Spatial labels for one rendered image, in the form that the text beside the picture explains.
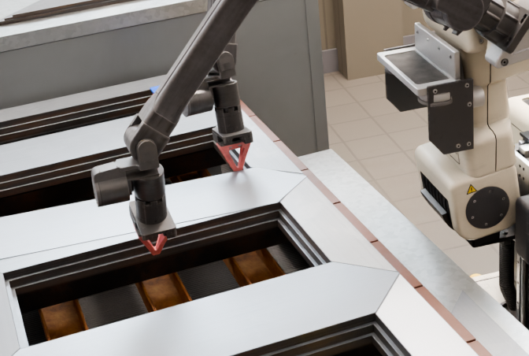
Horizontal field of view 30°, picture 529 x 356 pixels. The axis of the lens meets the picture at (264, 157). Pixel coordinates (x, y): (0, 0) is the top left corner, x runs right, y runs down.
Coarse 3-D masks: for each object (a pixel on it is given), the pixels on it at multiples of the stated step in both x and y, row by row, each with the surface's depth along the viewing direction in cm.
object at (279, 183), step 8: (264, 176) 212; (272, 176) 211; (280, 176) 211; (288, 176) 211; (272, 184) 208; (280, 184) 208; (288, 184) 207; (296, 184) 207; (272, 192) 205; (280, 192) 204; (288, 192) 204
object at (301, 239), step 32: (128, 96) 265; (0, 128) 256; (32, 128) 258; (96, 160) 232; (224, 160) 232; (0, 192) 226; (192, 224) 196; (224, 224) 198; (256, 224) 200; (288, 224) 196; (32, 256) 191; (64, 256) 190; (96, 256) 191; (128, 256) 193; (160, 256) 195; (320, 256) 183; (32, 288) 188; (352, 320) 162; (256, 352) 157; (288, 352) 159; (320, 352) 160; (384, 352) 158
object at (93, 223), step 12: (72, 204) 209; (84, 204) 208; (96, 204) 208; (84, 216) 204; (96, 216) 203; (108, 216) 203; (84, 228) 199; (96, 228) 198; (108, 228) 198; (84, 240) 194
